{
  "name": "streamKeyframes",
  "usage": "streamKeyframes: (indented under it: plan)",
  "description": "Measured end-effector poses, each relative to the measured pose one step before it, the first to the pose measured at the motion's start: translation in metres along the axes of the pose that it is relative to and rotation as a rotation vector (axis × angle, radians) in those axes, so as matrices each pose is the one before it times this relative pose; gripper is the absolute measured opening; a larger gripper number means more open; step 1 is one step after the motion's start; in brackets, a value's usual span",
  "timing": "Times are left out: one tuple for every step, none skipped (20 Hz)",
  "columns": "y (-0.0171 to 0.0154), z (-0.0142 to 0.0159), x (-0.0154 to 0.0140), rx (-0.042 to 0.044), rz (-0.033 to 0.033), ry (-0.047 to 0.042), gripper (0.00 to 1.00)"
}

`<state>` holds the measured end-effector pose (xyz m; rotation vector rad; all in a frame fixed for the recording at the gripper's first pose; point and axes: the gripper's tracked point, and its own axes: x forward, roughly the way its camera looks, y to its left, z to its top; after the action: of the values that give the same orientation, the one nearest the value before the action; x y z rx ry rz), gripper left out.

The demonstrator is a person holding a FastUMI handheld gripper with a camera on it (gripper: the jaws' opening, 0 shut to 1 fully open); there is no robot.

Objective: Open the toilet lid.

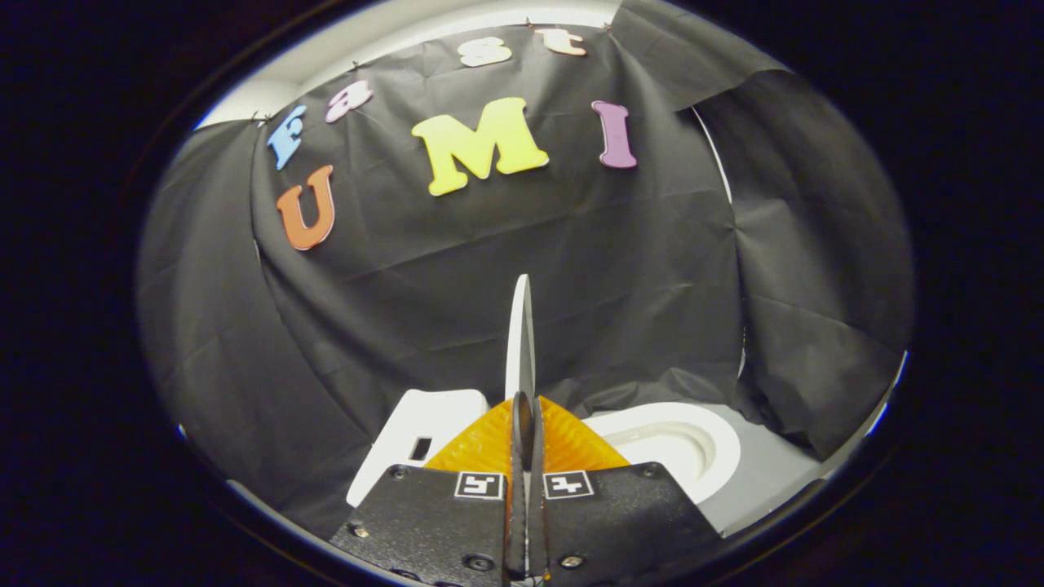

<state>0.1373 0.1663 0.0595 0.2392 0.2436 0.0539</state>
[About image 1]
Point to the white toilet lid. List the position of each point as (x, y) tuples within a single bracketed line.
[(520, 342)]

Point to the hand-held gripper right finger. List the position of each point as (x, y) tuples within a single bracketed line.
[(620, 522)]

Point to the white toilet tank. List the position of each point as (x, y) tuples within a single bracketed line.
[(440, 412)]

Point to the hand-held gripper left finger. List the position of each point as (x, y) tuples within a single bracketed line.
[(432, 522)]

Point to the black backdrop cloth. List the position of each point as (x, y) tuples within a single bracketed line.
[(489, 269)]

